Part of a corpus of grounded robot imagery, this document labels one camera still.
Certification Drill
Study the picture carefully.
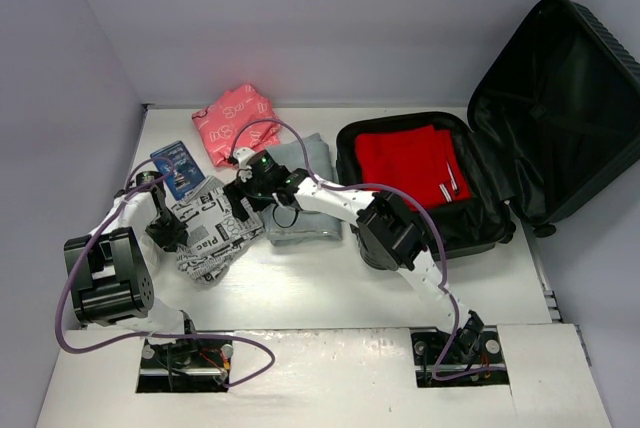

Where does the black white newspaper-print garment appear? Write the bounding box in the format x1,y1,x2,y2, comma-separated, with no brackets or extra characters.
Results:
171,176,264,285

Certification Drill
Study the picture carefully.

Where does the grey garment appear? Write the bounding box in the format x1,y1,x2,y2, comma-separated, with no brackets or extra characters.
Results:
261,133,342,246

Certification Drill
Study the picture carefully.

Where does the pink patterned garment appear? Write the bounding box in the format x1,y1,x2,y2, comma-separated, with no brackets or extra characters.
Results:
191,84,281,168

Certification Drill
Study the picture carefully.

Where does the red garment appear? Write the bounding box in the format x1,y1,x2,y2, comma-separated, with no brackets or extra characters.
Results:
355,125,472,209

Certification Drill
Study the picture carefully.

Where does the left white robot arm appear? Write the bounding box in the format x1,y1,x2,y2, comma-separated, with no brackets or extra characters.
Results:
64,171,200,368

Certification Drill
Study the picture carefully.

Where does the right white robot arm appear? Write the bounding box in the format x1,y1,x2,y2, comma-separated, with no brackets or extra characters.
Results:
224,147,483,360

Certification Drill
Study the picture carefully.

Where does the clear plastic wrapped packet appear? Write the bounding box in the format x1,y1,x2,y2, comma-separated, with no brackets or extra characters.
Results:
138,234,161,276

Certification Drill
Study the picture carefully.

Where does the blue card packet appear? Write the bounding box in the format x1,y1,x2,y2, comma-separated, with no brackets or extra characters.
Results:
150,141,205,201

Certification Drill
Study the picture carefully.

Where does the black hard-shell suitcase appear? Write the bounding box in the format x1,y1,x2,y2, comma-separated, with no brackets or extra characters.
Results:
336,0,639,258

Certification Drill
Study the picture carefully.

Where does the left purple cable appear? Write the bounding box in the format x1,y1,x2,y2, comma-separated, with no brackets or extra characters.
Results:
54,155,276,390

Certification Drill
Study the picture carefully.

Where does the purple cable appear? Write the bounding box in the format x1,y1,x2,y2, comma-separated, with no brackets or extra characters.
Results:
54,155,276,390
232,117,511,381

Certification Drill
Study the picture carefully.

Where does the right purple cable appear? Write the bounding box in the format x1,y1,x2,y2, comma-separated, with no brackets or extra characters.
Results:
232,117,511,381

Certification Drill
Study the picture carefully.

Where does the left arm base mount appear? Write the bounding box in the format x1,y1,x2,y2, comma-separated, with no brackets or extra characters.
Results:
136,339,234,394

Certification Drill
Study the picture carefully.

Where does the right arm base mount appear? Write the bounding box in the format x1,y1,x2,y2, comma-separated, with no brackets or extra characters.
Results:
410,326,510,389

